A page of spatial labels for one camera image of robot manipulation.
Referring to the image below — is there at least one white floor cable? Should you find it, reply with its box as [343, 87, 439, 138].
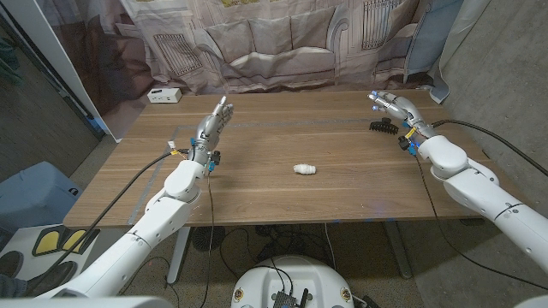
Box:
[324, 222, 338, 271]

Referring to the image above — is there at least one large black shoe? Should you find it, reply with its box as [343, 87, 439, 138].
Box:
[23, 260, 78, 297]

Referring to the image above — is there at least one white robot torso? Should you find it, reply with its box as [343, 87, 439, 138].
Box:
[0, 293, 548, 308]

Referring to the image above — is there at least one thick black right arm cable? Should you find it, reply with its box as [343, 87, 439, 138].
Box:
[431, 118, 548, 178]

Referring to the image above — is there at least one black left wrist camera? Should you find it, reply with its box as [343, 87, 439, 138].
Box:
[207, 150, 222, 175]

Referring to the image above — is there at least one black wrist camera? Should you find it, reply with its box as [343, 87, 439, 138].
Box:
[207, 150, 222, 175]
[397, 135, 419, 156]

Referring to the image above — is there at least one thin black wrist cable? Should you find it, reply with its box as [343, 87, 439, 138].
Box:
[197, 172, 216, 308]
[414, 154, 548, 292]

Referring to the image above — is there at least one black claw hair clip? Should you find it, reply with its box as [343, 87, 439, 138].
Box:
[369, 117, 400, 136]

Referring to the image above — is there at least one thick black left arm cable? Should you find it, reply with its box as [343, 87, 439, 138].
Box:
[23, 148, 191, 297]

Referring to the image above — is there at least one thin black left wrist cable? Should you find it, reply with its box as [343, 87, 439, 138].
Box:
[197, 172, 216, 308]

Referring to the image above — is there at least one white partition panel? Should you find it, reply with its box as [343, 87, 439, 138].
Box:
[0, 0, 123, 143]

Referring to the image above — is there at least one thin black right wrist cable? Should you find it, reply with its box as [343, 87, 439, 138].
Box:
[414, 154, 548, 292]

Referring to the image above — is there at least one white floor platform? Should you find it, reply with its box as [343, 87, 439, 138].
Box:
[0, 224, 132, 299]

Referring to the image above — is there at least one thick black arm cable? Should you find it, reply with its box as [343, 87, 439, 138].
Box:
[23, 148, 191, 297]
[431, 118, 548, 178]

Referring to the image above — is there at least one yellow black foot pedal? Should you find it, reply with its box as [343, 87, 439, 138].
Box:
[32, 226, 65, 258]
[59, 228, 102, 256]

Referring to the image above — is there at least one white power strip box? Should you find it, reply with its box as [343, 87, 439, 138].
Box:
[146, 87, 183, 104]

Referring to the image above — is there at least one black round floor object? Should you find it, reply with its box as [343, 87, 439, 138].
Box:
[191, 225, 226, 252]

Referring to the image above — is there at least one black floor cable tangle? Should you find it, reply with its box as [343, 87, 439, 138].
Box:
[217, 224, 339, 279]

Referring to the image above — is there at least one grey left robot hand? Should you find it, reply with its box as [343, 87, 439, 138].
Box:
[188, 96, 235, 163]

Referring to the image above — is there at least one blue jeans leg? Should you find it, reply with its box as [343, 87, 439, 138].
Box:
[0, 275, 29, 299]

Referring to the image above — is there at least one teal green cloth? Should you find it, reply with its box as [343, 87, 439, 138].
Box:
[0, 37, 21, 86]

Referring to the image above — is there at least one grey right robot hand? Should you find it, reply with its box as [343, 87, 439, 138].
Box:
[366, 90, 436, 145]

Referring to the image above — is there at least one white table leg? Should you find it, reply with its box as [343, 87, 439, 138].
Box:
[166, 226, 192, 284]

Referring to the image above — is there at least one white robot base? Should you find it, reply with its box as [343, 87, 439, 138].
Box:
[230, 255, 355, 308]

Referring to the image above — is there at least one blue-grey plastic bin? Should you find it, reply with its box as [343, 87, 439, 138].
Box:
[0, 161, 85, 234]

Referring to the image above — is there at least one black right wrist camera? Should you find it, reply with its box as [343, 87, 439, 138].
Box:
[397, 135, 419, 156]

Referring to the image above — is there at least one grey table leg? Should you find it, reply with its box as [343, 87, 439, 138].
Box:
[383, 221, 413, 280]

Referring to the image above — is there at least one printed room backdrop cloth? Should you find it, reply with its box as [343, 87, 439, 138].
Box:
[36, 0, 491, 142]

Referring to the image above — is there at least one small black shoe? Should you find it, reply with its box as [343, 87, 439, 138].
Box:
[0, 250, 18, 277]

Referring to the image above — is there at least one black electronics module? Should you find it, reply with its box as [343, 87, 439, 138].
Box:
[271, 288, 310, 308]

